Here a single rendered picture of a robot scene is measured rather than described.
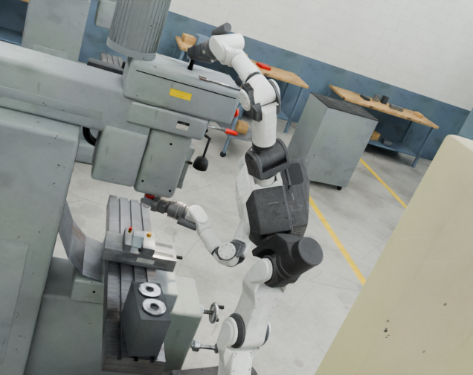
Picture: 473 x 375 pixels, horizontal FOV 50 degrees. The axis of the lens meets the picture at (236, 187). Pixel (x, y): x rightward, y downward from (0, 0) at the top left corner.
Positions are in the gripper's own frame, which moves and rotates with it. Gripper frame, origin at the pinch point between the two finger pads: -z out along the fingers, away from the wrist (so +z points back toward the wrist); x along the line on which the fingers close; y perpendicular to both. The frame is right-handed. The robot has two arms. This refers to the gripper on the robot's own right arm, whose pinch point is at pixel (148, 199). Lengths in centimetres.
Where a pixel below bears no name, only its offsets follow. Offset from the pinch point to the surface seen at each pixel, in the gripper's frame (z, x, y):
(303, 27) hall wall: 36, -713, -42
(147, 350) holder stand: 28, 61, 29
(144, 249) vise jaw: 6.6, 8.1, 21.5
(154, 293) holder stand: 22, 49, 12
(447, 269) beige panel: 61, 168, -93
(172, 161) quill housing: 6.6, 8.3, -26.1
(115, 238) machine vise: -9.2, 3.6, 24.5
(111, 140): -18.1, 20.3, -29.8
